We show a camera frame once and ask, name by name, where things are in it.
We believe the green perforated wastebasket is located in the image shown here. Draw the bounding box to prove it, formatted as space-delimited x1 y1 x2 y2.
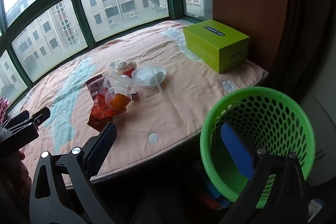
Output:
200 87 316 209

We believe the red white striped cloth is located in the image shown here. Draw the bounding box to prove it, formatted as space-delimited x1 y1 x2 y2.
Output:
0 97 10 122

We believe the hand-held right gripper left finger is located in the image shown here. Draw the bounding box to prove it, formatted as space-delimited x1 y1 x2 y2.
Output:
29 122 118 224

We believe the clear bowl with white tissue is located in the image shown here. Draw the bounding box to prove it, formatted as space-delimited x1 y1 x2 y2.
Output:
131 67 167 87

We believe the pink printed blanket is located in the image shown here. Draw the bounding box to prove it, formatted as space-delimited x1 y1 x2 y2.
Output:
5 20 268 185

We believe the grey apartment building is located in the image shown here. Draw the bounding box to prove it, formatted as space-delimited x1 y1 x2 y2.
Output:
5 0 90 77

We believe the red snack wrapper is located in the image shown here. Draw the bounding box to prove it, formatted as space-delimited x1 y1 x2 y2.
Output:
85 76 132 132

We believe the crumpled foil wrapper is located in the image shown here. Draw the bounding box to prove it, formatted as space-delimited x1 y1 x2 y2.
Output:
121 60 138 77

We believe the lime green cardboard box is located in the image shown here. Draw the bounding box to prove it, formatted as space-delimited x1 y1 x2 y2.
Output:
183 20 250 74

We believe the person's left hand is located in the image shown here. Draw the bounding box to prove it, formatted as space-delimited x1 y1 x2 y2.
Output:
10 151 33 197

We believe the blue orange box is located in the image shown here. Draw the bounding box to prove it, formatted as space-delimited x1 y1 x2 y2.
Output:
199 179 231 210

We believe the clear jelly cup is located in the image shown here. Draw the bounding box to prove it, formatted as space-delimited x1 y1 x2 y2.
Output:
108 59 125 73

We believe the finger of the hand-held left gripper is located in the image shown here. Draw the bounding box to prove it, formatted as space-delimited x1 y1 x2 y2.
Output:
7 110 30 127
26 107 51 123

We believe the clear cup with orange wrapper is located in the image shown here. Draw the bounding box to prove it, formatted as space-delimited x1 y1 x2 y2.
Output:
105 86 133 112

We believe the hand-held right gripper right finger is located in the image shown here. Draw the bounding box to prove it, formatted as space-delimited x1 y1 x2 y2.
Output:
220 123 309 224

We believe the clear round plastic container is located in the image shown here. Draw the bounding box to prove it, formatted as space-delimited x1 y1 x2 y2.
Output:
104 71 135 91

